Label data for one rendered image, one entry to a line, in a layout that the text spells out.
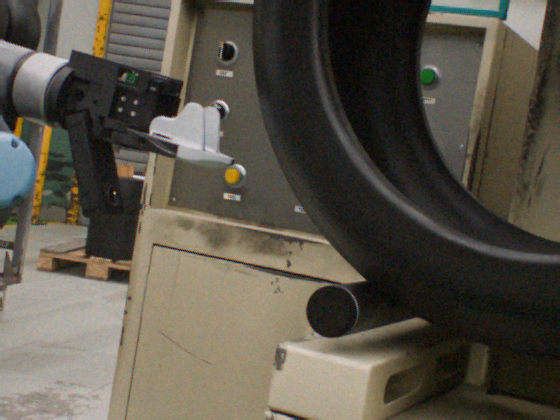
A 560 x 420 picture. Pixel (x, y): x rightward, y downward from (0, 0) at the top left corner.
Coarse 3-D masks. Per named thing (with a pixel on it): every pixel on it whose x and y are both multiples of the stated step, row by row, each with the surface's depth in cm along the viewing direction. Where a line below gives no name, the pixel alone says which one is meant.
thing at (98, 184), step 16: (80, 112) 115; (80, 128) 114; (80, 144) 114; (96, 144) 115; (80, 160) 114; (96, 160) 114; (112, 160) 117; (80, 176) 114; (96, 176) 113; (112, 176) 116; (80, 192) 114; (96, 192) 113; (112, 192) 114; (96, 208) 113; (112, 208) 114
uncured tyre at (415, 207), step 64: (256, 0) 99; (320, 0) 94; (384, 0) 119; (256, 64) 99; (320, 64) 93; (384, 64) 119; (320, 128) 93; (384, 128) 119; (320, 192) 93; (384, 192) 90; (448, 192) 117; (384, 256) 91; (448, 256) 88; (512, 256) 86; (448, 320) 91; (512, 320) 87
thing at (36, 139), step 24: (0, 0) 471; (24, 0) 504; (0, 24) 471; (24, 24) 500; (48, 24) 528; (48, 48) 528; (0, 216) 509; (24, 216) 532; (0, 240) 535; (24, 240) 533; (0, 288) 528; (0, 312) 530
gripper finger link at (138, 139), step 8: (112, 136) 110; (120, 136) 110; (128, 136) 110; (136, 136) 109; (144, 136) 109; (152, 136) 110; (128, 144) 109; (136, 144) 109; (144, 144) 109; (152, 144) 109; (160, 144) 109; (168, 144) 109; (176, 144) 109; (152, 152) 109; (160, 152) 109; (168, 152) 109; (176, 152) 109
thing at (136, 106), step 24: (72, 72) 115; (96, 72) 114; (120, 72) 114; (144, 72) 110; (48, 96) 115; (72, 96) 116; (96, 96) 115; (120, 96) 112; (144, 96) 111; (168, 96) 116; (96, 120) 114; (120, 120) 112; (144, 120) 111; (120, 144) 111
